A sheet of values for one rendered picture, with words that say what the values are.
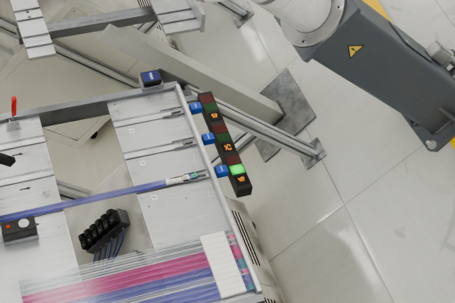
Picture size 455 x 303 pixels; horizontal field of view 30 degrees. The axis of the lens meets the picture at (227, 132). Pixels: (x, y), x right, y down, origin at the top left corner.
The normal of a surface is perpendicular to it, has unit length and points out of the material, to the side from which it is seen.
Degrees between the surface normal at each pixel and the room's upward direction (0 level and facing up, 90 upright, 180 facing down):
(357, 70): 90
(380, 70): 90
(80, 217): 0
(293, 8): 90
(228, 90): 90
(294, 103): 0
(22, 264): 47
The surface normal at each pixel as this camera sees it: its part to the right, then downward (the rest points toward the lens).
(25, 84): 0.32, 0.74
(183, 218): 0.08, -0.64
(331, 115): -0.64, -0.29
